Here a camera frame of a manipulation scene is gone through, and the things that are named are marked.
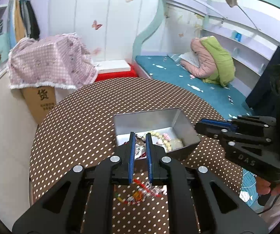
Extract cream bead bracelet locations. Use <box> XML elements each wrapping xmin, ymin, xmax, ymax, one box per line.
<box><xmin>150</xmin><ymin>131</ymin><xmax>185</xmax><ymax>152</ymax></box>

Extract dark red bead bracelet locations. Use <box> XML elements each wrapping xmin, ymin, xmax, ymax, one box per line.
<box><xmin>123</xmin><ymin>139</ymin><xmax>148</xmax><ymax>161</ymax></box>

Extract person's right hand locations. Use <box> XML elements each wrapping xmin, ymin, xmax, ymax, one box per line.
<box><xmin>255</xmin><ymin>176</ymin><xmax>280</xmax><ymax>195</ymax></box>

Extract teal patterned bed mattress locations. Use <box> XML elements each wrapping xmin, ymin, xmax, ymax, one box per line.
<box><xmin>135</xmin><ymin>54</ymin><xmax>265</xmax><ymax>210</ymax></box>

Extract silver metal tin box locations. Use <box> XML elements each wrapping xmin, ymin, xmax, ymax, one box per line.
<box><xmin>113</xmin><ymin>108</ymin><xmax>200</xmax><ymax>161</ymax></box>

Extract pink and green quilt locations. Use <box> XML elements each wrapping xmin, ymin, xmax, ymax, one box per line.
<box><xmin>181</xmin><ymin>36</ymin><xmax>236</xmax><ymax>87</ymax></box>

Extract white pillow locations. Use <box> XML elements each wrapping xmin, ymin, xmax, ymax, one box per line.
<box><xmin>179</xmin><ymin>51</ymin><xmax>200</xmax><ymax>68</ymax></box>

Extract brown polka dot tablecloth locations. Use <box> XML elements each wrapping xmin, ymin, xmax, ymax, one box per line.
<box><xmin>29</xmin><ymin>72</ymin><xmax>242</xmax><ymax>233</ymax></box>

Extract brown cardboard box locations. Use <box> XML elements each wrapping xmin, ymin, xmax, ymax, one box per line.
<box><xmin>21</xmin><ymin>86</ymin><xmax>56</xmax><ymax>125</ymax></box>

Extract pink checkered cloth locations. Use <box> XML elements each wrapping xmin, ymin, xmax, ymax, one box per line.
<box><xmin>7</xmin><ymin>33</ymin><xmax>98</xmax><ymax>89</ymax></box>

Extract hanging clothes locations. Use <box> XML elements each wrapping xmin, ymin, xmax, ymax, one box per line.
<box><xmin>7</xmin><ymin>0</ymin><xmax>40</xmax><ymax>49</ymax></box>

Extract cream cabinet with handles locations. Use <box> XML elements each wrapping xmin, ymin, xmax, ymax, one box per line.
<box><xmin>0</xmin><ymin>69</ymin><xmax>37</xmax><ymax>229</ymax></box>

